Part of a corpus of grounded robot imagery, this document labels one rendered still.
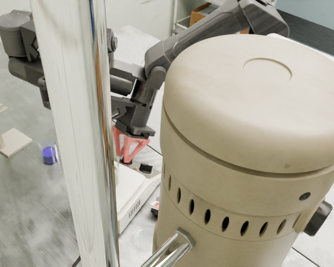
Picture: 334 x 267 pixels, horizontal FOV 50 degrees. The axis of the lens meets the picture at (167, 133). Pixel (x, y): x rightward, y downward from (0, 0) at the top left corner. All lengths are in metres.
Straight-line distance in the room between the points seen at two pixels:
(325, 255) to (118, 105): 0.57
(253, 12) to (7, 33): 0.45
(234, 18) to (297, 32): 3.00
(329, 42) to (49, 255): 3.22
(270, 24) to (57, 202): 0.62
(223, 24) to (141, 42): 0.77
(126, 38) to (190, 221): 1.35
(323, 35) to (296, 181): 3.51
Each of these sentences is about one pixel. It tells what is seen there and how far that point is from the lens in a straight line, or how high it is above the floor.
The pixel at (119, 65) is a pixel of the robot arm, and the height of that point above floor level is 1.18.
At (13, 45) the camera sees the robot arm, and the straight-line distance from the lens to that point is 0.71.
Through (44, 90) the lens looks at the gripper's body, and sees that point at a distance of 0.67.
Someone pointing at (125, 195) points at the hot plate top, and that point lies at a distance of 0.79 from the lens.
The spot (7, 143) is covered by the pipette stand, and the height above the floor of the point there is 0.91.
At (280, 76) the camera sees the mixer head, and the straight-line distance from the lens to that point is 0.19.
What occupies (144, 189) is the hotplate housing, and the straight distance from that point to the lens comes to 0.83.
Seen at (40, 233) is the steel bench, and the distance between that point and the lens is 0.87.
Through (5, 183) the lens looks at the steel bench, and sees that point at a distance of 0.98.
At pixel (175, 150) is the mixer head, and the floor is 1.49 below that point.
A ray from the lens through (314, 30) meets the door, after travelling 3.69.
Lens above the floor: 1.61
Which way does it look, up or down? 42 degrees down
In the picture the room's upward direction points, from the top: 5 degrees clockwise
